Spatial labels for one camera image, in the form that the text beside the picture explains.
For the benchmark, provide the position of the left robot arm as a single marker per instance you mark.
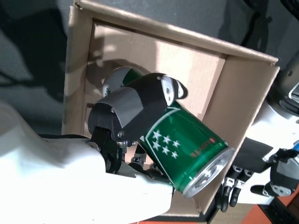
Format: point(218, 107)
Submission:
point(289, 74)

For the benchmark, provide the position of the green soda can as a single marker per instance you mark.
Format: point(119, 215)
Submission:
point(187, 140)

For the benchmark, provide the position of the open cardboard box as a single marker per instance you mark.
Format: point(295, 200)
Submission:
point(187, 70)

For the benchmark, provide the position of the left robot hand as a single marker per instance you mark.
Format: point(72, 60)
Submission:
point(273, 130)

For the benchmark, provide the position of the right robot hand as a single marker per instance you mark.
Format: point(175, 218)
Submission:
point(58, 175)

